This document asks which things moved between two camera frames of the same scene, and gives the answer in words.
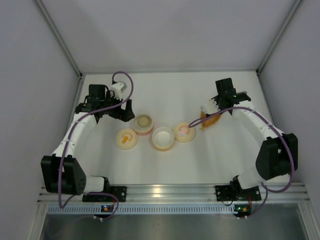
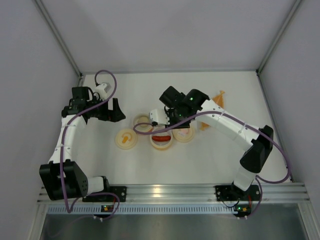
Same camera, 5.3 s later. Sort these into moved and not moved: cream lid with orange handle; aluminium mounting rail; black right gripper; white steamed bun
Moved: black right gripper
Not moved: cream lid with orange handle; aluminium mounting rail; white steamed bun
